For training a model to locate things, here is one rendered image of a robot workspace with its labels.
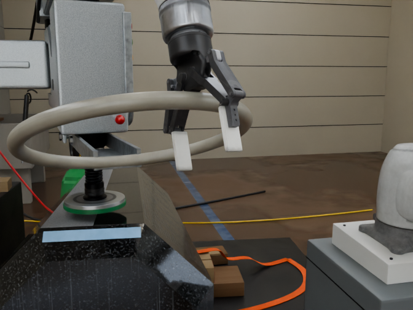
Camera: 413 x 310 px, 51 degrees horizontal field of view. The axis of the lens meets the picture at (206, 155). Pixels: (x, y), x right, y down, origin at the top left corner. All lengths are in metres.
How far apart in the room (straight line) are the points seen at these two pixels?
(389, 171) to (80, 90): 0.95
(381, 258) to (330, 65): 6.59
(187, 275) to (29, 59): 1.22
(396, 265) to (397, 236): 0.11
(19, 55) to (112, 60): 0.78
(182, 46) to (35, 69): 1.47
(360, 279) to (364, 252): 0.09
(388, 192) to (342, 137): 6.65
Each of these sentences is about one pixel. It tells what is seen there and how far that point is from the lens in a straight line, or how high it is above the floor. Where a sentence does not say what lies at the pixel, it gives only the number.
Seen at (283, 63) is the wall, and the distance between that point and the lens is 7.31.
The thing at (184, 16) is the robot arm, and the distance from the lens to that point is 0.73.
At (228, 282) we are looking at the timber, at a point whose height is 0.10.
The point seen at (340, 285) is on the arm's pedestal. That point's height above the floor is 0.75.
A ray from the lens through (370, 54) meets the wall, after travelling 8.05.
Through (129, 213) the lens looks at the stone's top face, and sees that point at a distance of 1.59.
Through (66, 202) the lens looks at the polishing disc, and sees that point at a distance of 1.58.
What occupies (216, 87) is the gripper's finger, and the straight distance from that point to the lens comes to 0.67.
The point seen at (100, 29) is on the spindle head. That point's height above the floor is 1.46.
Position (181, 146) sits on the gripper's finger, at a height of 1.19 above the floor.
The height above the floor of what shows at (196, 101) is 1.27.
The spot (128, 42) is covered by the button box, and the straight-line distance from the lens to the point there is 1.46.
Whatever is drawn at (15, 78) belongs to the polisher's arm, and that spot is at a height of 1.31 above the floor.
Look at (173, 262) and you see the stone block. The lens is 1.50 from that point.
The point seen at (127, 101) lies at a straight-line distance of 0.67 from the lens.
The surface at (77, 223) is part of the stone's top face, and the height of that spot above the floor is 0.83.
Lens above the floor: 1.31
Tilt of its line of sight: 10 degrees down
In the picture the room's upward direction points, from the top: straight up
